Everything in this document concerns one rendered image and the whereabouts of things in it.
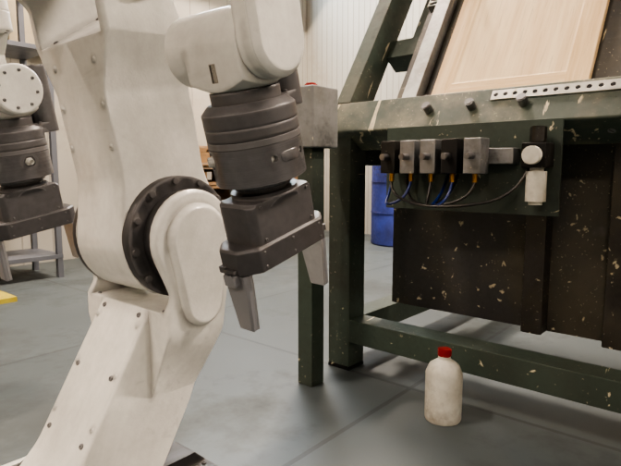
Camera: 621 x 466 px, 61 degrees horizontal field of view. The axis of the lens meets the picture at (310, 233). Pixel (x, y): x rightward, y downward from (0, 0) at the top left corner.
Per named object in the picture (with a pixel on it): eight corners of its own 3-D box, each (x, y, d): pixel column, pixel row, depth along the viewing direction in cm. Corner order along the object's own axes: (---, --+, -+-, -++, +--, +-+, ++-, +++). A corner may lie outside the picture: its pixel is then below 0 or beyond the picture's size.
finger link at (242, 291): (242, 323, 54) (229, 267, 52) (264, 330, 52) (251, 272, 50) (230, 330, 53) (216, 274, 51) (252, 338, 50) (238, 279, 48)
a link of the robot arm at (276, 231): (263, 284, 47) (235, 151, 43) (197, 267, 53) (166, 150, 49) (349, 233, 55) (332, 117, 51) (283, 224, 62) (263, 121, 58)
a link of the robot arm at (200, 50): (255, 146, 44) (225, -2, 40) (176, 147, 51) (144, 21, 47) (334, 117, 52) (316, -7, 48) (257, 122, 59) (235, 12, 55)
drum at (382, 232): (445, 242, 499) (448, 147, 489) (413, 250, 455) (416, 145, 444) (392, 238, 537) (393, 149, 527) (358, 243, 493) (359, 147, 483)
